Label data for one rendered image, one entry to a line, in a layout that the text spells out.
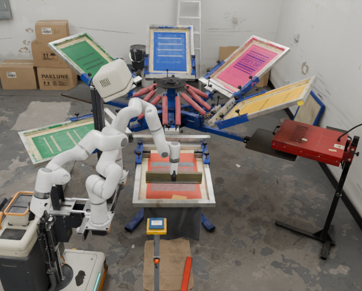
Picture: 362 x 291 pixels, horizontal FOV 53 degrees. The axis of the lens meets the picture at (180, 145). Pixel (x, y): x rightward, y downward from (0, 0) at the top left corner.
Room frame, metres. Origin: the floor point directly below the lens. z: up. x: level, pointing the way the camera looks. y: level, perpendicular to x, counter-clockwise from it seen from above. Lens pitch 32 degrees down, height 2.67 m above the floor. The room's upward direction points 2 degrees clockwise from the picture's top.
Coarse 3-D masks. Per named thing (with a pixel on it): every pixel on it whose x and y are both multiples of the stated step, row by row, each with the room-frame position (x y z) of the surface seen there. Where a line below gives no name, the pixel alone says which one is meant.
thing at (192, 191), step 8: (184, 160) 2.54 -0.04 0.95; (192, 160) 2.54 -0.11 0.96; (184, 168) 2.42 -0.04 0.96; (192, 168) 2.43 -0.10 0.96; (176, 184) 2.20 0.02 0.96; (184, 184) 2.21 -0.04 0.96; (192, 184) 2.21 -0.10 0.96; (176, 192) 2.11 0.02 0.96; (184, 192) 2.11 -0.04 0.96; (192, 192) 2.11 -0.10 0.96; (200, 192) 2.12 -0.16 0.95
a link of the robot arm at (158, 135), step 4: (160, 128) 2.05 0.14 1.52; (152, 132) 2.04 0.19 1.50; (156, 132) 2.04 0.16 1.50; (160, 132) 2.05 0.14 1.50; (152, 136) 2.05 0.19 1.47; (156, 136) 2.03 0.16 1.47; (160, 136) 2.03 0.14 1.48; (164, 136) 2.04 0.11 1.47; (156, 140) 2.02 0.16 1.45; (160, 140) 2.01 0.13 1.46; (164, 140) 2.02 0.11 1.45; (156, 144) 2.01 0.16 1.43; (160, 144) 2.00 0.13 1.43; (164, 144) 2.01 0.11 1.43; (156, 148) 2.00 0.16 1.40; (160, 148) 2.00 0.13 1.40; (164, 148) 2.00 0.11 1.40; (168, 148) 2.02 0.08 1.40; (160, 152) 2.00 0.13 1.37; (164, 152) 2.00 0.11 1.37; (168, 152) 2.01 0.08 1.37; (164, 156) 2.00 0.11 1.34
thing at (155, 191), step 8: (152, 160) 2.52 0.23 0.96; (160, 160) 2.53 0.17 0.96; (168, 160) 2.53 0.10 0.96; (152, 168) 2.40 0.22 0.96; (160, 168) 2.41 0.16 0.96; (168, 168) 2.41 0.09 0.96; (152, 184) 2.19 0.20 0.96; (160, 184) 2.20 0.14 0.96; (168, 184) 2.20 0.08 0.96; (152, 192) 2.10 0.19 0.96; (160, 192) 2.10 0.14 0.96; (168, 192) 2.10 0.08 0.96
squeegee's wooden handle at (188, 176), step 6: (150, 174) 2.07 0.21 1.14; (156, 174) 2.07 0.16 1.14; (162, 174) 2.08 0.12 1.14; (168, 174) 2.08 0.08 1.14; (180, 174) 2.09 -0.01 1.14; (186, 174) 2.09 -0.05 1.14; (192, 174) 2.09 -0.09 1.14; (198, 174) 2.09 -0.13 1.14; (150, 180) 2.07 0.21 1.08; (156, 180) 2.07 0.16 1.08; (162, 180) 2.08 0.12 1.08; (168, 180) 2.08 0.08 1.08; (180, 180) 2.09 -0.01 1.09; (186, 180) 2.09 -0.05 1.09; (192, 180) 2.09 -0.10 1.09; (198, 180) 2.09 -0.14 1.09
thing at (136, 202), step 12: (144, 144) 2.71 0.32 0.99; (180, 144) 2.73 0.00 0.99; (204, 168) 2.38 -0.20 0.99; (132, 204) 1.93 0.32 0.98; (144, 204) 1.93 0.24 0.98; (156, 204) 1.94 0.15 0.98; (168, 204) 1.94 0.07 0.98; (180, 204) 1.95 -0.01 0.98; (192, 204) 1.95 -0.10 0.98; (204, 204) 1.96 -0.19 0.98
